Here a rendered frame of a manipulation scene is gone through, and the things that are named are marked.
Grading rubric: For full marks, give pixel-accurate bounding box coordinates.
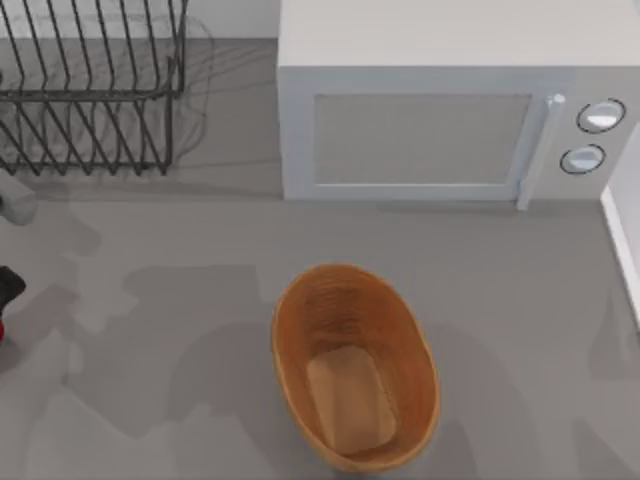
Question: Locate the oval wooden basket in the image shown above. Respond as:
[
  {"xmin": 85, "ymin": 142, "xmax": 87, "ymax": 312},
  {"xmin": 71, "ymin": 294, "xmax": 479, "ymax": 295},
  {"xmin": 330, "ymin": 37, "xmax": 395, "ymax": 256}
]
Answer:
[{"xmin": 271, "ymin": 263, "xmax": 442, "ymax": 475}]

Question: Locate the microwave door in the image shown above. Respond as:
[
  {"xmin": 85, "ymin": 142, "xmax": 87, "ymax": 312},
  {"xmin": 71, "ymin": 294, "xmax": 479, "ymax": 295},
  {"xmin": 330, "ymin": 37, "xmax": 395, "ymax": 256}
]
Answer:
[{"xmin": 279, "ymin": 67, "xmax": 551, "ymax": 201}]

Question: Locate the pale microwave oven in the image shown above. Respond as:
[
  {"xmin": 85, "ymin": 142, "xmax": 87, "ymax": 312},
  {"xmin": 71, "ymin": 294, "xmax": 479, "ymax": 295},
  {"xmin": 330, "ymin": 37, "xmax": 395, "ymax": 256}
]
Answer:
[{"xmin": 276, "ymin": 0, "xmax": 640, "ymax": 211}]

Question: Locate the microwave knob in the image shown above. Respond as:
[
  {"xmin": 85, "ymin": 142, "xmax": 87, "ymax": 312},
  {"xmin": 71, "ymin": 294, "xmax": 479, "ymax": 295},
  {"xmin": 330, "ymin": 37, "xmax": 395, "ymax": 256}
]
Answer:
[
  {"xmin": 576, "ymin": 98, "xmax": 627, "ymax": 134},
  {"xmin": 559, "ymin": 143, "xmax": 607, "ymax": 176}
]

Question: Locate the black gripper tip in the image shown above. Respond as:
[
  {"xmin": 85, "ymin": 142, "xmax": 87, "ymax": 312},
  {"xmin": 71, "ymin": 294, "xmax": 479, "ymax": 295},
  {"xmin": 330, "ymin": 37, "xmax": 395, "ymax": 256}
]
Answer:
[{"xmin": 0, "ymin": 265, "xmax": 27, "ymax": 316}]

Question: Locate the microwave door handle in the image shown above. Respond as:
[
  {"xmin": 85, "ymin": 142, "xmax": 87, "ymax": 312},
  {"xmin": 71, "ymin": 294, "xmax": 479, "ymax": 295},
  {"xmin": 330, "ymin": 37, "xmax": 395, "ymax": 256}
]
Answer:
[{"xmin": 515, "ymin": 92, "xmax": 567, "ymax": 211}]

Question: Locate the dark wire dish rack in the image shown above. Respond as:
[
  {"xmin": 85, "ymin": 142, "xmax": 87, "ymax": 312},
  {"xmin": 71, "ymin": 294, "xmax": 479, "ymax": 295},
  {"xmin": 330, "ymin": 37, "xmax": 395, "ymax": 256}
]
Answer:
[{"xmin": 0, "ymin": 0, "xmax": 190, "ymax": 177}]

